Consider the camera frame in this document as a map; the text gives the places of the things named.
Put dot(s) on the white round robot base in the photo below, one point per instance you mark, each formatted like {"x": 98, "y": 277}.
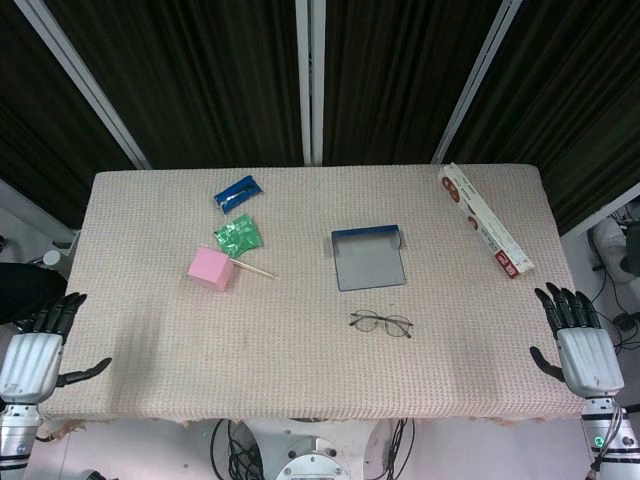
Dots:
{"x": 312, "y": 455}

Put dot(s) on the dark curtain panel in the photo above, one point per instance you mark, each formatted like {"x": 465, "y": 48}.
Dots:
{"x": 35, "y": 125}
{"x": 200, "y": 75}
{"x": 575, "y": 100}
{"x": 400, "y": 75}

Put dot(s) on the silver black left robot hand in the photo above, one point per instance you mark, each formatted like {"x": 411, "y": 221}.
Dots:
{"x": 30, "y": 357}

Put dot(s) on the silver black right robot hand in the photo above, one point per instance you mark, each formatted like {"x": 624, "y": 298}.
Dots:
{"x": 590, "y": 357}

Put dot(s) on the pink woven tablecloth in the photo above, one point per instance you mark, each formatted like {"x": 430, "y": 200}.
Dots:
{"x": 280, "y": 350}

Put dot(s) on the pink cube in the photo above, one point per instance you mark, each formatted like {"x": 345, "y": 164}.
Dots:
{"x": 210, "y": 267}

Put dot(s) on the green foil packet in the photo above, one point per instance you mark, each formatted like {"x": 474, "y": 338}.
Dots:
{"x": 237, "y": 235}

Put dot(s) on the blue grey glasses case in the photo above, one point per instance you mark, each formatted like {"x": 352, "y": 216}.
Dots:
{"x": 370, "y": 265}

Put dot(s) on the thin metal round eyeglasses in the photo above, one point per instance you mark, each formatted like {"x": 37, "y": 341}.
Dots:
{"x": 366, "y": 322}

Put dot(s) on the white metal frame post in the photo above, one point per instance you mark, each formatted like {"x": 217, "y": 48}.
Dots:
{"x": 85, "y": 85}
{"x": 475, "y": 85}
{"x": 310, "y": 80}

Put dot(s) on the blue foil packet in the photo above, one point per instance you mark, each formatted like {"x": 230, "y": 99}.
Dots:
{"x": 237, "y": 194}

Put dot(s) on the long white baking paper box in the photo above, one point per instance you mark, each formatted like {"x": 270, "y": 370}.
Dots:
{"x": 482, "y": 220}

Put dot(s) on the wooden chopstick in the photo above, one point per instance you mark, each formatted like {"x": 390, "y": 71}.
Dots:
{"x": 252, "y": 268}

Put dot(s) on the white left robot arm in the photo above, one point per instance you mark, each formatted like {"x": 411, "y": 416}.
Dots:
{"x": 17, "y": 435}

